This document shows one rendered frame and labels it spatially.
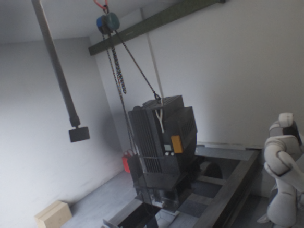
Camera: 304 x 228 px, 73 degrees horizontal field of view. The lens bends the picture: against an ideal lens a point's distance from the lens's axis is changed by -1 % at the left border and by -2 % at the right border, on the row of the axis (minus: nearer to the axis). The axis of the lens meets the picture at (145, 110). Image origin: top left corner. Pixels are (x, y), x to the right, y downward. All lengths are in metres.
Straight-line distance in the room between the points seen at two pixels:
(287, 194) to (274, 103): 1.49
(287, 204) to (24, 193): 3.43
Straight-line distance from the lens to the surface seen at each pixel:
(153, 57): 3.38
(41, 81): 3.88
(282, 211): 1.54
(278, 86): 2.72
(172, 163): 2.17
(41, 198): 4.02
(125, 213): 2.34
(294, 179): 1.21
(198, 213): 2.31
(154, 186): 2.12
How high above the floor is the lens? 1.98
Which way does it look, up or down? 11 degrees down
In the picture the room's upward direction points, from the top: 15 degrees counter-clockwise
